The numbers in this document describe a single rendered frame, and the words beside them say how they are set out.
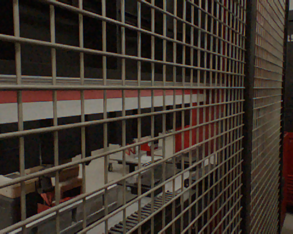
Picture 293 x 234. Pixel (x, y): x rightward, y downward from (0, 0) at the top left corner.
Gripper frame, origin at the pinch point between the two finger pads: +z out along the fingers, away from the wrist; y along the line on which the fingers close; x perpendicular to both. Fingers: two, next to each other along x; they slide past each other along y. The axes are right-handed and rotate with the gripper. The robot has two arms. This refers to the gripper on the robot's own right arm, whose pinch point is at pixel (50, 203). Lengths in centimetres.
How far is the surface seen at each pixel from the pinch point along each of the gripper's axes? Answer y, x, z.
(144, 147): -75, 195, -11
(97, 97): 59, -8, -48
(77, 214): 47, -20, 0
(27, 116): 61, -45, -42
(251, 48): 136, -41, -41
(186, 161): 64, 47, -8
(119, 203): 44.7, 8.2, 3.6
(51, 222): 49, -34, -2
